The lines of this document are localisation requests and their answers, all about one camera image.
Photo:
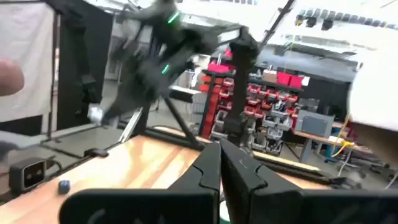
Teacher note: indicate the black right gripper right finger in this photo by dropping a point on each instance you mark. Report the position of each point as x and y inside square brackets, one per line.
[264, 199]

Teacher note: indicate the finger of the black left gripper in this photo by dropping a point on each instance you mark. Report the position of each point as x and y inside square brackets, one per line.
[113, 113]

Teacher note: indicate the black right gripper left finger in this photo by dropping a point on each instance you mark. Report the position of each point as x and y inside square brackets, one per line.
[186, 202]

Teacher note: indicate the small white-capped coloring bottle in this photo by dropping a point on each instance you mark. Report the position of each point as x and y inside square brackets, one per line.
[95, 114]

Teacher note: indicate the small dark blue coloring bottle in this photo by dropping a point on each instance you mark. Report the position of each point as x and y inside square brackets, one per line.
[64, 186]

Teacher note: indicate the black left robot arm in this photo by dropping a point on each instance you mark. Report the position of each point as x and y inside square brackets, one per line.
[174, 34]

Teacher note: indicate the black table clamp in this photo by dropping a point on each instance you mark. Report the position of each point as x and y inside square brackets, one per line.
[96, 152]

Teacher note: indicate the black curtain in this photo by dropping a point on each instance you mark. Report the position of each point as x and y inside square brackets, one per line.
[71, 46]

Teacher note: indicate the wooden work table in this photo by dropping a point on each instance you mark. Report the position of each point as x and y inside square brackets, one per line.
[326, 140]

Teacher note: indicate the grey equipment box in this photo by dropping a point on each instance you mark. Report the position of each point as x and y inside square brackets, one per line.
[314, 123]

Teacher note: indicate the shelf with red bins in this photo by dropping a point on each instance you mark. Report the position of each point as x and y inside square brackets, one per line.
[267, 99]

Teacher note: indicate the white fabric screen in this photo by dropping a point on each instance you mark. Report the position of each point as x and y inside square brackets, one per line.
[25, 62]

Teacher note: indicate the person's hand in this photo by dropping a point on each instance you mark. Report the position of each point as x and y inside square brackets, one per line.
[9, 77]

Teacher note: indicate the black table-level camera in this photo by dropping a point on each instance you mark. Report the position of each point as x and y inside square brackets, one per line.
[28, 174]

